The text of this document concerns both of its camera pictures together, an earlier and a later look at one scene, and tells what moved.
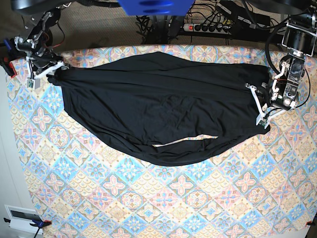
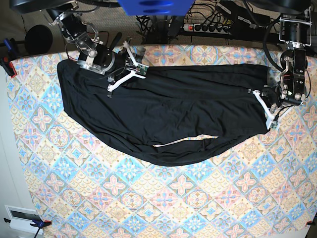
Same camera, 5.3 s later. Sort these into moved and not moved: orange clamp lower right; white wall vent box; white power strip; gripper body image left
Moved: gripper body image left
Not moved: white power strip; orange clamp lower right; white wall vent box
